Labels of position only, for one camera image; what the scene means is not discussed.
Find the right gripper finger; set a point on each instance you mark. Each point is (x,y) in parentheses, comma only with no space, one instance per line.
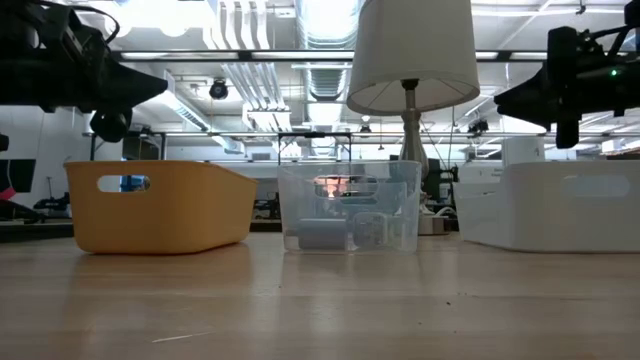
(530,97)

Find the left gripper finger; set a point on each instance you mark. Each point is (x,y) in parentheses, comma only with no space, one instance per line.
(132,85)

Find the white wall plug adapter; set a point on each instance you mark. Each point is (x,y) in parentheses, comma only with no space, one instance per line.
(370,231)

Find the grey power adapter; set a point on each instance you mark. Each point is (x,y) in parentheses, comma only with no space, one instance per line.
(322,235)

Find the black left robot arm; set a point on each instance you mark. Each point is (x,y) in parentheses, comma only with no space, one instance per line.
(6,60)

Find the white plastic bin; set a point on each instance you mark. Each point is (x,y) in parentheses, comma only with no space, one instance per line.
(525,220)

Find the yellow plastic bin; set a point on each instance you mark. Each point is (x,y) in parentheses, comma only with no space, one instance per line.
(175,210)

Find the clear plastic bin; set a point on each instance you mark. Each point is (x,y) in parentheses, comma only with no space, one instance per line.
(320,205)

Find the white background cylinder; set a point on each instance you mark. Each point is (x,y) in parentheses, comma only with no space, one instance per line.
(522,148)

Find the black ceiling spotlight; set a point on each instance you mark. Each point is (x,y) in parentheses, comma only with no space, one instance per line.
(218,90)
(478,126)

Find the person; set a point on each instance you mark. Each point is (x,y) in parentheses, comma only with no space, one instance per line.
(135,184)

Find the black background monitor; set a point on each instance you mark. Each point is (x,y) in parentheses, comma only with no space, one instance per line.
(17,175)

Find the black background machine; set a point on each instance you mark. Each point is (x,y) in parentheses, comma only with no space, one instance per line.
(440,177)

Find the white shade table lamp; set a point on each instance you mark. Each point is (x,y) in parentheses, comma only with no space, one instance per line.
(410,50)

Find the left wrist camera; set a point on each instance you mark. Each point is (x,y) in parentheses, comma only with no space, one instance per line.
(111,125)

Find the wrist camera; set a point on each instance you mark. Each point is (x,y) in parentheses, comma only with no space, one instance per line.
(567,132)
(111,125)

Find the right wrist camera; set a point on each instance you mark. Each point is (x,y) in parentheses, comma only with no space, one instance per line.
(567,132)

